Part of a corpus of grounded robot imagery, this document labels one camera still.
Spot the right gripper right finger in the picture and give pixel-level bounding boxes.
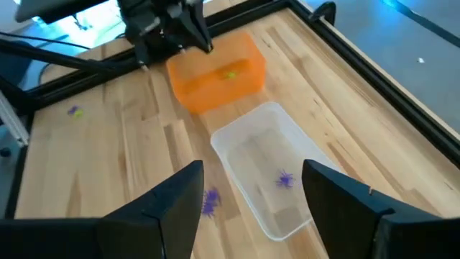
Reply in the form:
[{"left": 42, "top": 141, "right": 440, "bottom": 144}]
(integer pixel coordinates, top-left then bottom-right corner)
[{"left": 301, "top": 159, "right": 460, "bottom": 259}]

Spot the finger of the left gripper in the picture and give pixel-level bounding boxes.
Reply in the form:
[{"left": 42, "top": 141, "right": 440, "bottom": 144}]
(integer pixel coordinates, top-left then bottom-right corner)
[
  {"left": 134, "top": 34, "right": 151, "bottom": 70},
  {"left": 179, "top": 1, "right": 213, "bottom": 54}
]

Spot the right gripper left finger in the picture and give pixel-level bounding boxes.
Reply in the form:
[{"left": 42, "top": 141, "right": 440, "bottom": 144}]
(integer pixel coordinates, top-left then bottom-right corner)
[{"left": 0, "top": 160, "right": 205, "bottom": 259}]

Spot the purple plastic spider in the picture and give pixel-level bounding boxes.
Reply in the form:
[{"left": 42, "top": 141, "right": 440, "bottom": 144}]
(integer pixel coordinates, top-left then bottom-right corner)
[
  {"left": 204, "top": 186, "right": 222, "bottom": 204},
  {"left": 275, "top": 168, "right": 296, "bottom": 190},
  {"left": 200, "top": 201, "right": 216, "bottom": 219}
]

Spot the clear plastic bin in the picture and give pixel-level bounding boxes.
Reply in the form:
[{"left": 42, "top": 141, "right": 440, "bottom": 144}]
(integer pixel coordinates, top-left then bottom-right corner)
[{"left": 210, "top": 101, "right": 341, "bottom": 242}]

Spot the orange plastic bin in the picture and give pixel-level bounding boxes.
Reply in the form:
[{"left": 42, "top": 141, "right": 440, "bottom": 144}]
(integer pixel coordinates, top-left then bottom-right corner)
[{"left": 165, "top": 30, "right": 267, "bottom": 115}]

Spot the black beam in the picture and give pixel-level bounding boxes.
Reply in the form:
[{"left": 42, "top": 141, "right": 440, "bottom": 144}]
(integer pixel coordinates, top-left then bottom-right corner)
[{"left": 0, "top": 37, "right": 137, "bottom": 77}]

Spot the grey side table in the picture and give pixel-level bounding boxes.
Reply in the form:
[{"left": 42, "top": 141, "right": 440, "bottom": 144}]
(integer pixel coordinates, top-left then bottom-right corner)
[{"left": 14, "top": 0, "right": 119, "bottom": 24}]

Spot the grey office chair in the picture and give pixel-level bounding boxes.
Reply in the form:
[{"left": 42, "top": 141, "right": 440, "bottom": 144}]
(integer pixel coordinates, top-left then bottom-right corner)
[{"left": 0, "top": 41, "right": 33, "bottom": 89}]

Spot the black frame clamp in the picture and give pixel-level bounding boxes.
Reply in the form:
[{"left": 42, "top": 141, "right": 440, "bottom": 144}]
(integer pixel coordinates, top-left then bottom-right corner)
[{"left": 309, "top": 1, "right": 337, "bottom": 26}]

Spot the silver bracket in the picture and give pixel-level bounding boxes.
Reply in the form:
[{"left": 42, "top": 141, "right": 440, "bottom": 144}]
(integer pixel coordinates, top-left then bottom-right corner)
[{"left": 0, "top": 89, "right": 29, "bottom": 147}]

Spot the black aluminium table frame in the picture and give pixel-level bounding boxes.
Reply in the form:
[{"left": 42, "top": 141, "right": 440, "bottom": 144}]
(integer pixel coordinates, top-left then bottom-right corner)
[{"left": 0, "top": 0, "right": 460, "bottom": 217}]

